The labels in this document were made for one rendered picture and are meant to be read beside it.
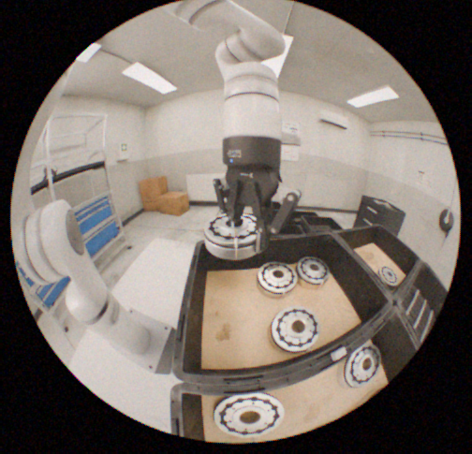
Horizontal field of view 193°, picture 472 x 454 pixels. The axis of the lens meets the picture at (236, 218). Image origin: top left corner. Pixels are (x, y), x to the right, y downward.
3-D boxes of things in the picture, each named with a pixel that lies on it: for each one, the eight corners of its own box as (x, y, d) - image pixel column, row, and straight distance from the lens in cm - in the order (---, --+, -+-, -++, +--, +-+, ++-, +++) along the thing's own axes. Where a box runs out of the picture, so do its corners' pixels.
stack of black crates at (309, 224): (298, 268, 143) (312, 230, 117) (291, 249, 164) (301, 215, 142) (330, 265, 163) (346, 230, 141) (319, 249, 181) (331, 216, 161)
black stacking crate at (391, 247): (363, 328, 45) (392, 303, 38) (319, 258, 52) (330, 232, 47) (405, 281, 78) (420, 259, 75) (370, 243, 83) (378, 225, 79)
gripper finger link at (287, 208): (288, 190, 14) (263, 227, 17) (302, 201, 14) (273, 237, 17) (296, 186, 17) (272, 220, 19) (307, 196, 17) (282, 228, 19)
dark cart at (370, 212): (354, 276, 195) (388, 209, 161) (340, 254, 217) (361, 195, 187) (378, 270, 242) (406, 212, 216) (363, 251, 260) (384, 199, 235)
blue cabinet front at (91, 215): (84, 263, 197) (63, 220, 182) (118, 232, 219) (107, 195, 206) (85, 264, 195) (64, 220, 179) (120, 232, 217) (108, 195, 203)
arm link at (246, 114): (302, 148, 23) (302, 112, 24) (270, 133, 12) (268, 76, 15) (255, 146, 27) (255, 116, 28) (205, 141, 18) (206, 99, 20)
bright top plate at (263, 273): (260, 295, 31) (261, 293, 31) (255, 263, 37) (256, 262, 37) (302, 289, 34) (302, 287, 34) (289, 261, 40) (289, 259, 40)
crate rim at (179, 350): (177, 378, 23) (169, 379, 21) (198, 246, 36) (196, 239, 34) (388, 309, 39) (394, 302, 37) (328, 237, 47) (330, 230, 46)
